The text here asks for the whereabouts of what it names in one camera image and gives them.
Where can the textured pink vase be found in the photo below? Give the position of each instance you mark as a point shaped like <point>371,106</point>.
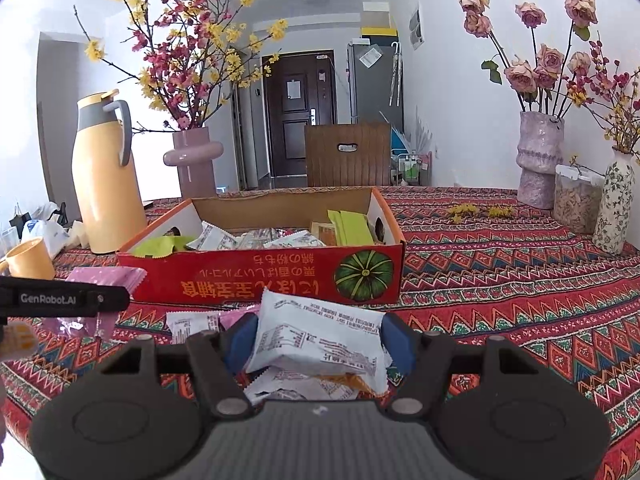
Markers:
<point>539,152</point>

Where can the red cardboard pumpkin box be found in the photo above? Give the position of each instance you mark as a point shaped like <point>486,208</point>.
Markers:
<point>364,274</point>

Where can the white packet biscuit picture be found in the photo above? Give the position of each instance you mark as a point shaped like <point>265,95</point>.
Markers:
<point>278,384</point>

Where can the yellow ceramic mug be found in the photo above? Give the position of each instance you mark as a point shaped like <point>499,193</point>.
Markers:
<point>29,259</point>

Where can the white packet under pink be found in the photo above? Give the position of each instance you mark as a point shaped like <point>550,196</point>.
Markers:
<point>183,324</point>

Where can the clear jar of seeds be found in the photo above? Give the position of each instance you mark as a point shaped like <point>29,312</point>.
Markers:
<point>577,196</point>

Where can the red silver snack packet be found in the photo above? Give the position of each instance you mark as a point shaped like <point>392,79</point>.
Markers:
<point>258,238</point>

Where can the red yellow blossom branches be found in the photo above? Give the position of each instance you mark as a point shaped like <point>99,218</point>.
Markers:
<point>195,54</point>

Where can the yellow thermos jug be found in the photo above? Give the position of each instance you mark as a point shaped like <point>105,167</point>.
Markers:
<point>104,174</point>

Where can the orange gold snack pack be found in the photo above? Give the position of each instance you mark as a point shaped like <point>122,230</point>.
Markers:
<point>324,231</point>

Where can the pink snack packet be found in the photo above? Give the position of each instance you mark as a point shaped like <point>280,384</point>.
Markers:
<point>103,325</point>

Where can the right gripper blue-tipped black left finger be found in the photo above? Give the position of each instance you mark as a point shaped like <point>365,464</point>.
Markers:
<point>212,360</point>

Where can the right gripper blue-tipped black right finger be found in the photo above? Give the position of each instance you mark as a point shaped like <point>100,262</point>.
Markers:
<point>424,359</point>

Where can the wooden chair back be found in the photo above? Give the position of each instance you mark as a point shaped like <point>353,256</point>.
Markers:
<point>348,155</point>

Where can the fallen yellow petals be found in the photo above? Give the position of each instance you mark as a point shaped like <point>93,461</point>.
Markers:
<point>467,211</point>

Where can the dark brown door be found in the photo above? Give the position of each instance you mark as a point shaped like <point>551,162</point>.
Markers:
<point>299,92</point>

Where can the floral white vase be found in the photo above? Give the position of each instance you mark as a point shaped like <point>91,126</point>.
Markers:
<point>613,219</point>

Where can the gloved left hand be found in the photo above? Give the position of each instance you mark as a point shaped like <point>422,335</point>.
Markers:
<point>18,341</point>

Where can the pink ring vase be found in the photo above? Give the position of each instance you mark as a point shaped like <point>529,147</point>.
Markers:
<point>193,156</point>

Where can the white snack packet front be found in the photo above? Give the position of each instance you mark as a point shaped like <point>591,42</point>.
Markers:
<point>297,239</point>

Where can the grey refrigerator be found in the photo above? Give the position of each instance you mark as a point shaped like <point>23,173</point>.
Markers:
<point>373,94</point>

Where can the dried pink roses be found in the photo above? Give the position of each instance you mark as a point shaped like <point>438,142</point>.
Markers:
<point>552,80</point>

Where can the white plastic bag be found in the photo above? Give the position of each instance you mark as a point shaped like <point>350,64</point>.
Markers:
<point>54,236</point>

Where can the green snack bar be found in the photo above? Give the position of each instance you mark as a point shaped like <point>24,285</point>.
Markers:
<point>161,247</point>
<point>351,228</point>

